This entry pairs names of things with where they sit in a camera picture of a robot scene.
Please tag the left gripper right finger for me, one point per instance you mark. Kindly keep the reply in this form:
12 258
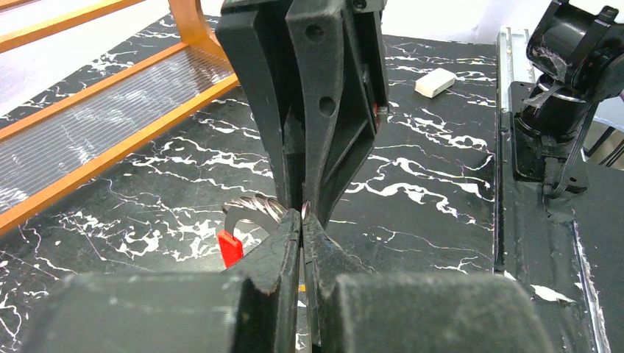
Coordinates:
352 309

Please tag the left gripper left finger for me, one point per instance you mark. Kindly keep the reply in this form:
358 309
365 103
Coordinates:
250 307

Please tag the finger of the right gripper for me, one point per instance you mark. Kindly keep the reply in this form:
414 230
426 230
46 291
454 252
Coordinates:
340 56
255 39

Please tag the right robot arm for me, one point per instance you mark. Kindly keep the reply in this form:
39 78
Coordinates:
580 56

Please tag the small white box right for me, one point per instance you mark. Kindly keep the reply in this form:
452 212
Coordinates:
434 83

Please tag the orange wooden shelf rack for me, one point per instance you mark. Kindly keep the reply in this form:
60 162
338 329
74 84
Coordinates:
52 152

